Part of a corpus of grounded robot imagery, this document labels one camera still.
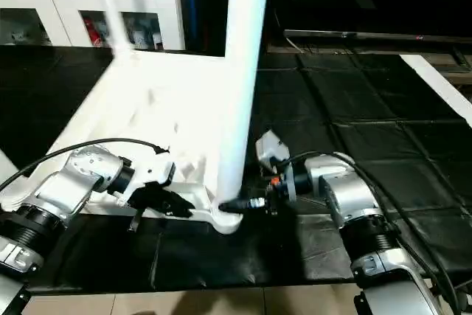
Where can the black work mat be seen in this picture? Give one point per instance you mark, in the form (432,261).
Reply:
(354,160)

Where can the white flat board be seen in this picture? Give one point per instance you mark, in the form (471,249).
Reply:
(439,86)

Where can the white plastic table top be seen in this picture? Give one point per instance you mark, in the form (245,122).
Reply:
(155,108)

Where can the red bottle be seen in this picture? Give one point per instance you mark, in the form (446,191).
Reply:
(91,35)

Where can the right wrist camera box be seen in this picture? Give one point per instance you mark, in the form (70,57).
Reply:
(271,149)

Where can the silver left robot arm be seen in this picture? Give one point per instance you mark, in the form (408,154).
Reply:
(59,197)

